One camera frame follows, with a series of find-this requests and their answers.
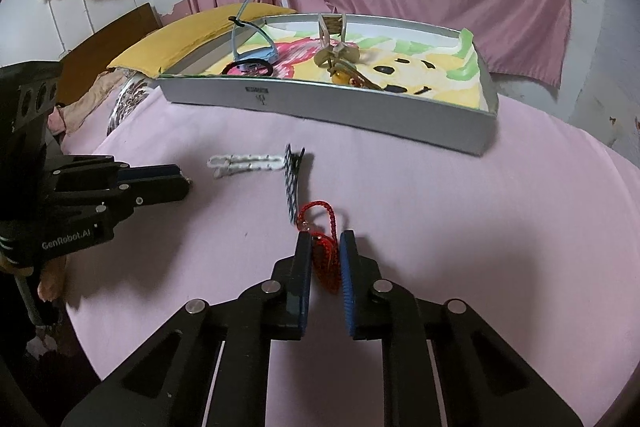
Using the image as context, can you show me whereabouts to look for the black hair tie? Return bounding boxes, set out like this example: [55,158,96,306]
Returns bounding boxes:
[221,59,275,78]

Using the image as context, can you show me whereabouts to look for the black white checkered hair clip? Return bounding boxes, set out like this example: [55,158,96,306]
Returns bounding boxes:
[282,144,307,228]

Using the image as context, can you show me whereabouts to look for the yellow keychain charm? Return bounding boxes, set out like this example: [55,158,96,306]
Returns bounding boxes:
[327,62,386,92]

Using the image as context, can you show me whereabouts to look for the floral pillow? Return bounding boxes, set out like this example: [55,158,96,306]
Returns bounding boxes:
[106,74,163,138]

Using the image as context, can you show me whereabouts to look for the blue wrist watch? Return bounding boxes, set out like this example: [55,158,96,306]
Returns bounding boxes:
[229,0,281,64]

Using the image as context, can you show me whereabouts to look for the white chain hair clip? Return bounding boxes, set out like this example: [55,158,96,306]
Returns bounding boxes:
[206,152,286,180]

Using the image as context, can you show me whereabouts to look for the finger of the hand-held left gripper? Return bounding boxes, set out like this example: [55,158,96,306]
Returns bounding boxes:
[116,162,182,182]
[117,174,192,208]

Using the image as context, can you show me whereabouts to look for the cartoon printed cloth liner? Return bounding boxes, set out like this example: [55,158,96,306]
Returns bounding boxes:
[215,24,488,112]

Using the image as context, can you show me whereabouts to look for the person's left hand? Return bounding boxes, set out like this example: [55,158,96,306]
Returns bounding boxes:
[37,254,69,303]

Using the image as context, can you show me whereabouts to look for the beige pink blanket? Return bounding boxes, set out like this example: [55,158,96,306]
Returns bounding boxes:
[47,69,128,135]

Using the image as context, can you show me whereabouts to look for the wooden headboard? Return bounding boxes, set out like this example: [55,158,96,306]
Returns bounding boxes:
[55,3,161,105]

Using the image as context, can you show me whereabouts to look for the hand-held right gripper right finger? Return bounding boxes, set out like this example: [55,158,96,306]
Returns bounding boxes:
[339,229,586,427]

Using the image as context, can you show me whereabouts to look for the red braided bracelet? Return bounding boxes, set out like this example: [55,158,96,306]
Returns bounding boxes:
[296,201,343,294]

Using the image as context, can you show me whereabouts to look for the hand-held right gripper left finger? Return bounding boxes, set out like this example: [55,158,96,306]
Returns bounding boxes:
[60,231,315,427]

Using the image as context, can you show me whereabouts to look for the pink bed sheet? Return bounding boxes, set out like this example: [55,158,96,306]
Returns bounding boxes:
[65,77,640,427]

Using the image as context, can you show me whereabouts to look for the yellow pillow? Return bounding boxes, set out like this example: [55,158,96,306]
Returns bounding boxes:
[107,4,298,80]

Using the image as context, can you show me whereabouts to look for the beige claw hair clip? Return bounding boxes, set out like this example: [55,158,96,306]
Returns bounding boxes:
[314,12,361,70]

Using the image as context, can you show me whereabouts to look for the silver rectangular box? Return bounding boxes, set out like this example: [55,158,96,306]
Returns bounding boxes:
[157,12,501,156]

